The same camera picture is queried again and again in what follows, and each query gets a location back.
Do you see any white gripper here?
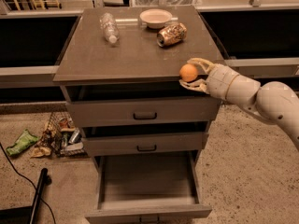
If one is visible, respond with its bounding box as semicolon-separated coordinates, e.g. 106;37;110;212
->
179;58;239;100

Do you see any orange fruit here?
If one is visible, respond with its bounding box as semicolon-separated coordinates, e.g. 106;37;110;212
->
179;63;198;82

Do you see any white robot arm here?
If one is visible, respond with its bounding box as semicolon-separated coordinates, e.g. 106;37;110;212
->
179;58;299;149

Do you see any grey middle drawer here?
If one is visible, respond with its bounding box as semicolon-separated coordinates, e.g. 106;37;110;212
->
82;121;208;156

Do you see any grey drawer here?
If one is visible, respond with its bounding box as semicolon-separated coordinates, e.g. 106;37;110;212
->
86;151;211;224
82;121;208;156
63;81;221;128

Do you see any grey drawer cabinet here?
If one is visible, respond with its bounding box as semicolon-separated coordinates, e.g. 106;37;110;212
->
52;5;233;224

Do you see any grey top drawer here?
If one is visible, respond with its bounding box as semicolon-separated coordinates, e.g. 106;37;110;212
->
63;81;221;128

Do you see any grey bottom drawer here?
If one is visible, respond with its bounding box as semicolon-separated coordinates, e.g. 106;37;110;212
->
86;151;211;224

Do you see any crushed brown soda can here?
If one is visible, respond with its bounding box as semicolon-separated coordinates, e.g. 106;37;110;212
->
157;23;187;47

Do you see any white paper bowl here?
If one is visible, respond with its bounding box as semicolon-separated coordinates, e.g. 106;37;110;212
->
139;9;172;29

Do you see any clear plastic bin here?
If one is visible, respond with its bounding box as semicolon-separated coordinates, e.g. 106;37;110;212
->
130;0;202;7

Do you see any clear plastic water bottle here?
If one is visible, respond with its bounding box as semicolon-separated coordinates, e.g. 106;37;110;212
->
100;13;120;45

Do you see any crumpled yellow wrapper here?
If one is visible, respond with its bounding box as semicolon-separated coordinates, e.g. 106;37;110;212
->
31;147;51;158

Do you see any green snack bag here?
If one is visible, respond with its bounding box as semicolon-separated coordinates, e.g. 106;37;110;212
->
6;129;38;156

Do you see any wire basket with trash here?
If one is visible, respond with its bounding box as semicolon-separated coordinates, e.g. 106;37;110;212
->
46;112;86;157

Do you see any black cable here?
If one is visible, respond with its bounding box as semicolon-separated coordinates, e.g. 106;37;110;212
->
0;143;57;224

